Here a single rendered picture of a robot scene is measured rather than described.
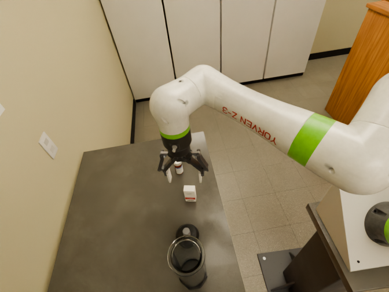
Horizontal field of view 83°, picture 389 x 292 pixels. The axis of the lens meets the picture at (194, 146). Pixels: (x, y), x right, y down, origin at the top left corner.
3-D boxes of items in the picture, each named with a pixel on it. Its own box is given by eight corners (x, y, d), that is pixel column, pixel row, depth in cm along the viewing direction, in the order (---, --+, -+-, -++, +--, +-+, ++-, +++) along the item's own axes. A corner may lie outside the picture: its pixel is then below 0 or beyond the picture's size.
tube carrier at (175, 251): (179, 293, 74) (168, 278, 59) (176, 259, 82) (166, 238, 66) (210, 287, 75) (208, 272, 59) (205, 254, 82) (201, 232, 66)
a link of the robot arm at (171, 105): (135, 90, 56) (163, 106, 50) (172, 69, 61) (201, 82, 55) (149, 130, 66) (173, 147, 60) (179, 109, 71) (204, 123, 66)
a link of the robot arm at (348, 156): (399, 160, 47) (431, 143, 36) (364, 208, 47) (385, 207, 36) (315, 121, 55) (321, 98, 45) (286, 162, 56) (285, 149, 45)
